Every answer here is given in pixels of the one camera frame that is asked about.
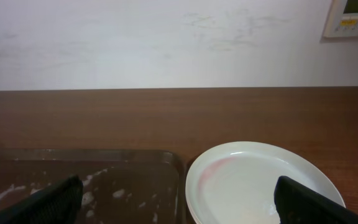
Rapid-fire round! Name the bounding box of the brown plastic tray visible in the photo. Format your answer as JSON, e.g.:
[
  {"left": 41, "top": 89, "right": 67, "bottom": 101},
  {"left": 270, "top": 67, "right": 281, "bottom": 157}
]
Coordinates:
[{"left": 0, "top": 149, "right": 186, "bottom": 223}]

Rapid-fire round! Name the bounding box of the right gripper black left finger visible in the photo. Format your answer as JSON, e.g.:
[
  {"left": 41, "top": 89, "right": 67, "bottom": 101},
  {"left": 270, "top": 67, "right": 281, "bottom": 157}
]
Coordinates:
[{"left": 0, "top": 175, "right": 83, "bottom": 224}]

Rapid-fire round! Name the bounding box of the white wall control panel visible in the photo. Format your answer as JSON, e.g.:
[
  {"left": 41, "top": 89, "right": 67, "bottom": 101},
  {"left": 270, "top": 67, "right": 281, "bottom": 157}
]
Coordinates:
[{"left": 323, "top": 0, "right": 358, "bottom": 38}]

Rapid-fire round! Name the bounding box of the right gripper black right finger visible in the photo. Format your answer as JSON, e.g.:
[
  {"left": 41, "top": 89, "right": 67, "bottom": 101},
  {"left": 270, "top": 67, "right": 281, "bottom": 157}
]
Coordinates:
[{"left": 274, "top": 175, "right": 358, "bottom": 224}]

